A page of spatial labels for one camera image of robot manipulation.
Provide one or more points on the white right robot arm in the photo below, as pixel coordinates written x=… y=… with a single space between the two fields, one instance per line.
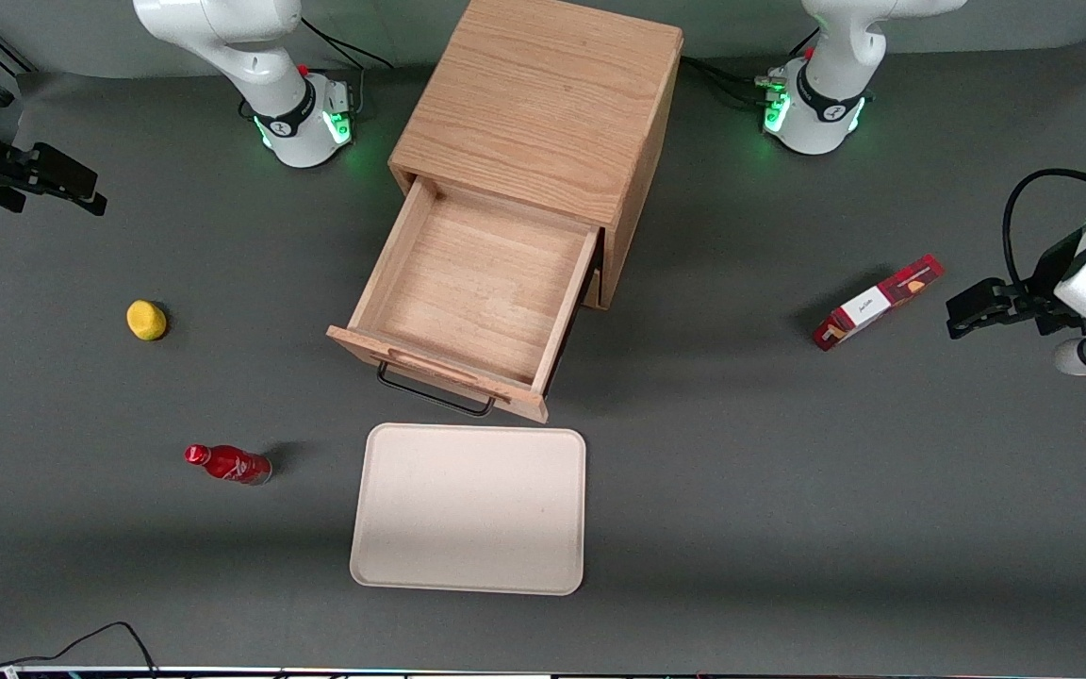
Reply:
x=251 y=57

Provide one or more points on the wooden drawer cabinet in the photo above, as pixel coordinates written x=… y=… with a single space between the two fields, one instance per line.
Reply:
x=543 y=104

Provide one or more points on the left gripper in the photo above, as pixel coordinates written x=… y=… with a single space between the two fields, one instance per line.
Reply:
x=1056 y=267

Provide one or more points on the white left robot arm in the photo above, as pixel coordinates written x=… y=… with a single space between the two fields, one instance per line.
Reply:
x=826 y=90

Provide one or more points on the beige plastic tray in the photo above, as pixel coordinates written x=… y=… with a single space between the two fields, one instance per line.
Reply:
x=469 y=509

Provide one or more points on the red tartan shortbread box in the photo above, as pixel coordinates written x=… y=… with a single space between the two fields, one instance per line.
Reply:
x=873 y=304

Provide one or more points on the yellow lemon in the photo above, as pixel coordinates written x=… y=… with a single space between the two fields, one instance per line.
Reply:
x=146 y=320

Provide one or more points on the wooden drawer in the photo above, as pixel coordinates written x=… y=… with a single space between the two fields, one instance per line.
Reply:
x=482 y=283

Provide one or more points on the red soda bottle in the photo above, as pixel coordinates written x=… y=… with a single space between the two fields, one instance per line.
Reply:
x=232 y=464

